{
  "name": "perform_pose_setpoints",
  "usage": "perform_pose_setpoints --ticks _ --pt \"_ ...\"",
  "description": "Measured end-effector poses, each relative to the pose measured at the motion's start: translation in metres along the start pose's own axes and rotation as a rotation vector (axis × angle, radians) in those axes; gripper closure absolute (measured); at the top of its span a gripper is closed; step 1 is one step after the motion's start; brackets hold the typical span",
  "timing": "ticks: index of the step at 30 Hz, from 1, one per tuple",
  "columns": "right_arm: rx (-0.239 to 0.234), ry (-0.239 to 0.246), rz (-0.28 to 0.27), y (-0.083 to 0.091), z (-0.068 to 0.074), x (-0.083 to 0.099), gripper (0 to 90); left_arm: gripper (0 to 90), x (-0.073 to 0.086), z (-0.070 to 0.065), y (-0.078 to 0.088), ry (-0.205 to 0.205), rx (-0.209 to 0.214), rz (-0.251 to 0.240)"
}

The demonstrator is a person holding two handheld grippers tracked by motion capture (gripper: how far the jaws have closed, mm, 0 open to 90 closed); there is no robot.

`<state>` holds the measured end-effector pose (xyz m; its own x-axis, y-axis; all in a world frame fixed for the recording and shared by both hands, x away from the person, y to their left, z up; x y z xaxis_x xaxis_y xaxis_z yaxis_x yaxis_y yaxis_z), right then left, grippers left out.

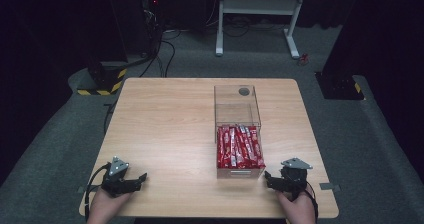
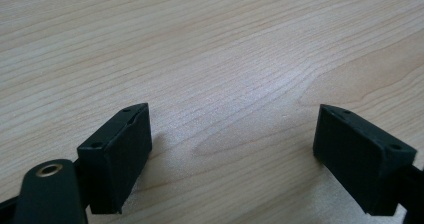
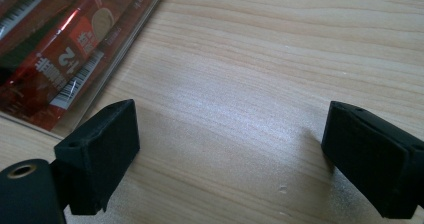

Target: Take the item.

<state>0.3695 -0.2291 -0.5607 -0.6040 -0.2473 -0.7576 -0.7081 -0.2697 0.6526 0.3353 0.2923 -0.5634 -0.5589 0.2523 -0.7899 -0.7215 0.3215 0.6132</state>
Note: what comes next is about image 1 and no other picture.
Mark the small red floor object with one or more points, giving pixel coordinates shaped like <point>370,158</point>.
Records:
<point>302,59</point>

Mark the white metal stand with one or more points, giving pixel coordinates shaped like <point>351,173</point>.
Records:
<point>256,7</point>

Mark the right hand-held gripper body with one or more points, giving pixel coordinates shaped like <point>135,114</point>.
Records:
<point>294,179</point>

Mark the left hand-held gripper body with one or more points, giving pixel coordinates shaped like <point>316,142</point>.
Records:
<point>115,180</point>

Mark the clear acrylic drawer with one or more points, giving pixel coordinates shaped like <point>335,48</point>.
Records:
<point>240,173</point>

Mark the grey tape piece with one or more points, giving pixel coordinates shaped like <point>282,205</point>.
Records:
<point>329,186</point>
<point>81,189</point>

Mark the pile of red stick packets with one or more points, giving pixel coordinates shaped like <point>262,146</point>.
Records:
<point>240,147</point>

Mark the black yellow striped stand base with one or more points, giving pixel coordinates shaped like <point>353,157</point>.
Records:
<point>106,80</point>

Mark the clear acrylic drawer case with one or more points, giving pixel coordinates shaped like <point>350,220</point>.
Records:
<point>236,105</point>

